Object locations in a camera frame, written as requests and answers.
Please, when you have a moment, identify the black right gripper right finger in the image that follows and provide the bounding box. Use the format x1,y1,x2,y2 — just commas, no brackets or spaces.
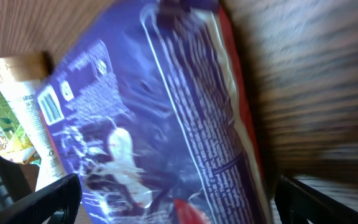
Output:
274,175,358,224

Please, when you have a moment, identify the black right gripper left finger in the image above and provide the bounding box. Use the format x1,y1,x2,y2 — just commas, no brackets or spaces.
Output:
0,174,82,224

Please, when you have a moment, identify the green juice carton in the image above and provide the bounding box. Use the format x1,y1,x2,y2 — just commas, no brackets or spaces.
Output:
0,92,40,164

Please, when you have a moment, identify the purple Carefree packet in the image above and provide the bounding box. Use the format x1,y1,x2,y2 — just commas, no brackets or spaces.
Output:
36,1,272,223

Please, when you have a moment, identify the white tube gold cap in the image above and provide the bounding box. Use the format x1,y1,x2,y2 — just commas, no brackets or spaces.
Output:
0,53,67,191

